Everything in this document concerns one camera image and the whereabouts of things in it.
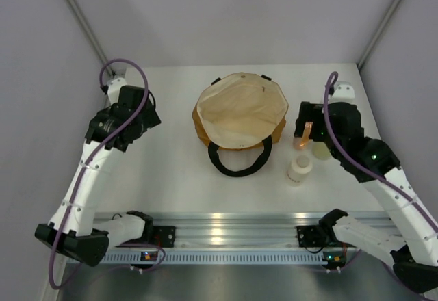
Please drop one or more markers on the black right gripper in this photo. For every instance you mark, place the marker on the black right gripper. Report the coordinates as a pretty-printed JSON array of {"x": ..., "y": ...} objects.
[{"x": 310, "y": 112}]

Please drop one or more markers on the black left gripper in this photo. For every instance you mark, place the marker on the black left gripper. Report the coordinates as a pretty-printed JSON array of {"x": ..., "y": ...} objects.
[{"x": 149, "y": 118}]

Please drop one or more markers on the green pump bottle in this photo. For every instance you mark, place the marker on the green pump bottle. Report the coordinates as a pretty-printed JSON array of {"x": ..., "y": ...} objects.
[{"x": 321, "y": 151}]

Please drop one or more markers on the orange bottle pink cap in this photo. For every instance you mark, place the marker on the orange bottle pink cap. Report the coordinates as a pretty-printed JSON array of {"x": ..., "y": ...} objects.
[{"x": 300, "y": 143}]

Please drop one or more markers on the cream cylindrical bottle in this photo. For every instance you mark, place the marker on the cream cylindrical bottle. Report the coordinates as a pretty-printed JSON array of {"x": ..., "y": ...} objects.
[{"x": 299, "y": 169}]

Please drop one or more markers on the tan canvas tote bag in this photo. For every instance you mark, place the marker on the tan canvas tote bag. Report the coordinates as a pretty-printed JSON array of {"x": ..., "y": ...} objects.
[{"x": 239, "y": 112}]

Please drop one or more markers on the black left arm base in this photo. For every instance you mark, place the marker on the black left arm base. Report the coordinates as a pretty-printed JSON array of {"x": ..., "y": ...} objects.
[{"x": 164, "y": 236}]

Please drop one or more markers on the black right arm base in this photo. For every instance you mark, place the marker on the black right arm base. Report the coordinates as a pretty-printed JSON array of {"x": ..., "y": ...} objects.
[{"x": 311, "y": 236}]

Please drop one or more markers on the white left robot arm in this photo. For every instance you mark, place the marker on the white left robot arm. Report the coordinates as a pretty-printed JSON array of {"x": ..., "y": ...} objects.
[{"x": 72, "y": 229}]

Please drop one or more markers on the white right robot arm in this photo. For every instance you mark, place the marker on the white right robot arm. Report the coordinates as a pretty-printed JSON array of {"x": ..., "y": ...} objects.
[{"x": 412, "y": 255}]

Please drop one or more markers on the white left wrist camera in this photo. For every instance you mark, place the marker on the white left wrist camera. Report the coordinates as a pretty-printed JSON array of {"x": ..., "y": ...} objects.
[{"x": 112, "y": 89}]

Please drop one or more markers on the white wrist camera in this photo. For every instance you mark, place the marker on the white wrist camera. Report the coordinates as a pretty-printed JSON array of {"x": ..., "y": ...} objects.
[
  {"x": 341, "y": 92},
  {"x": 112, "y": 89}
]

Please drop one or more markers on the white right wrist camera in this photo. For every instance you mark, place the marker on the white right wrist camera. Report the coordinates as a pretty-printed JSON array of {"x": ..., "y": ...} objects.
[{"x": 341, "y": 92}]

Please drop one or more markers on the aluminium frame rail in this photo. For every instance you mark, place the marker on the aluminium frame rail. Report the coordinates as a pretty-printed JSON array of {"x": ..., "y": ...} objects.
[{"x": 239, "y": 231}]

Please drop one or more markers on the perforated cable duct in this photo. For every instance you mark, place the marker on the perforated cable duct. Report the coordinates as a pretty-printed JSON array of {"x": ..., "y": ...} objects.
[{"x": 186, "y": 257}]

